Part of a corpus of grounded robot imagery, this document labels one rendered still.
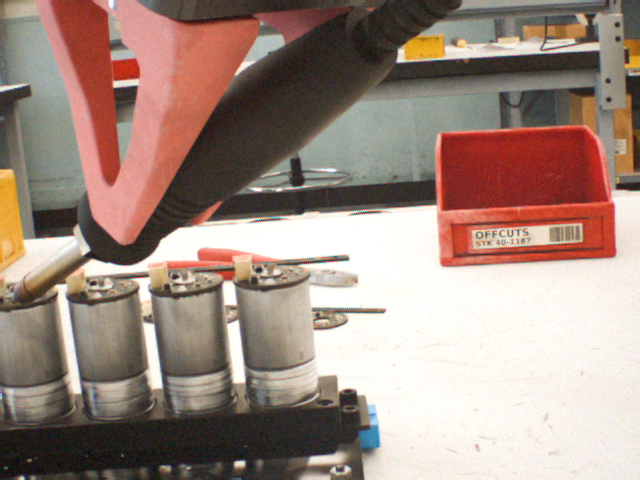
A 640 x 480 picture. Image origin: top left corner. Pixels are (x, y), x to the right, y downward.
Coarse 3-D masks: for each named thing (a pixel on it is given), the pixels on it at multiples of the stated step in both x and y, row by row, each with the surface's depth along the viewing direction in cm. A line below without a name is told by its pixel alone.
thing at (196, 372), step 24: (216, 288) 33; (168, 312) 33; (192, 312) 33; (216, 312) 33; (168, 336) 33; (192, 336) 33; (216, 336) 33; (168, 360) 33; (192, 360) 33; (216, 360) 33; (168, 384) 34; (192, 384) 33; (216, 384) 33; (168, 408) 34; (192, 408) 33; (216, 408) 34
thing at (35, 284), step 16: (80, 240) 28; (64, 256) 29; (80, 256) 29; (96, 256) 28; (32, 272) 31; (48, 272) 30; (64, 272) 30; (16, 288) 32; (32, 288) 31; (48, 288) 31
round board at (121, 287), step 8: (96, 280) 34; (112, 280) 35; (120, 280) 35; (128, 280) 35; (120, 288) 34; (128, 288) 34; (136, 288) 33; (72, 296) 33; (80, 296) 33; (88, 296) 33; (104, 296) 33; (112, 296) 33; (120, 296) 33; (128, 296) 33
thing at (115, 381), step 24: (96, 288) 34; (72, 312) 33; (96, 312) 33; (120, 312) 33; (72, 336) 34; (96, 336) 33; (120, 336) 33; (144, 336) 34; (96, 360) 33; (120, 360) 33; (144, 360) 34; (96, 384) 33; (120, 384) 33; (144, 384) 34; (96, 408) 33; (120, 408) 33; (144, 408) 34
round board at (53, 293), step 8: (56, 288) 34; (0, 296) 33; (48, 296) 33; (56, 296) 34; (0, 304) 33; (8, 304) 33; (16, 304) 33; (24, 304) 33; (32, 304) 33; (40, 304) 33
